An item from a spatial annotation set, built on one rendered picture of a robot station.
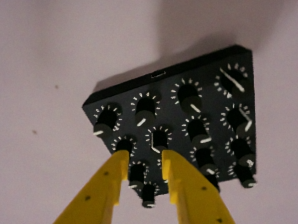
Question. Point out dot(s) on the black knob box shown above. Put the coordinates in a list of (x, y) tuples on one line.
[(160, 111)]

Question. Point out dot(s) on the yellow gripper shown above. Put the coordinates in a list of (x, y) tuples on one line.
[(197, 200)]

